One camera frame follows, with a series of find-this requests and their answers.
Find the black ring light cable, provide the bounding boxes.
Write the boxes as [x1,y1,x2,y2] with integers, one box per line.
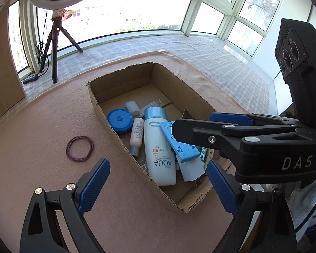
[35,8,52,74]

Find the person's right hand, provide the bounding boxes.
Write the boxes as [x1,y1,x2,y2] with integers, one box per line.
[288,175,316,233]

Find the round blue lid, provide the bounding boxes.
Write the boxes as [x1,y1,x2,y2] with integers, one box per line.
[107,109,134,134]

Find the white blue-capped sunscreen bottle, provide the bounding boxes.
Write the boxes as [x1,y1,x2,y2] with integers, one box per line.
[143,107,177,186]

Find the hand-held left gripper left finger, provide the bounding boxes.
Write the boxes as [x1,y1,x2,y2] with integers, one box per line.
[20,157,111,253]

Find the black inline remote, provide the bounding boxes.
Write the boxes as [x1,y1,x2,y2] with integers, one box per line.
[22,74,39,85]

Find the pink blanket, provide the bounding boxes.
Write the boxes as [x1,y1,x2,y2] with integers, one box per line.
[0,51,256,253]

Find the dark hair ties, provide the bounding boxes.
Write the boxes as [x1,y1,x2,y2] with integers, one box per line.
[66,136,94,162]

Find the large wooden board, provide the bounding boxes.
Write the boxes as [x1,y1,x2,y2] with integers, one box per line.
[0,5,27,129]

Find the white patterned lighter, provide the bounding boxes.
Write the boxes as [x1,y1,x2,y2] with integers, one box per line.
[139,99,162,110]

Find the white wall charger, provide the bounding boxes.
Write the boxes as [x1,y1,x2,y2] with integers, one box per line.
[178,159,204,186]

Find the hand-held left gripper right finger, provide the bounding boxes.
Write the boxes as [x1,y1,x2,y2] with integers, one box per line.
[207,160,298,253]

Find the black tripod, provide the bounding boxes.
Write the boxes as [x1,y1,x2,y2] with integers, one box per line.
[39,18,84,84]

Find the small pink grey-capped bottle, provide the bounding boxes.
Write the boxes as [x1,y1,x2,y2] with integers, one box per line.
[130,117,145,156]

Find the cardboard box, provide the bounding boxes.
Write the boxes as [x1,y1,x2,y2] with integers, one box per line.
[86,61,233,213]

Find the blue plastic bracket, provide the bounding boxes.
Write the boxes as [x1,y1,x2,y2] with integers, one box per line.
[159,121,201,163]

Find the checkered cloth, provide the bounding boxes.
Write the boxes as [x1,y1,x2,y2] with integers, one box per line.
[24,35,270,116]

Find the red white paper wad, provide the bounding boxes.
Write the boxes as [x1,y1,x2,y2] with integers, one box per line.
[51,9,76,21]

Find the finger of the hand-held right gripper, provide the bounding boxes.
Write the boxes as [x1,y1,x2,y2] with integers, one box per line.
[172,118,297,152]
[209,112,301,127]

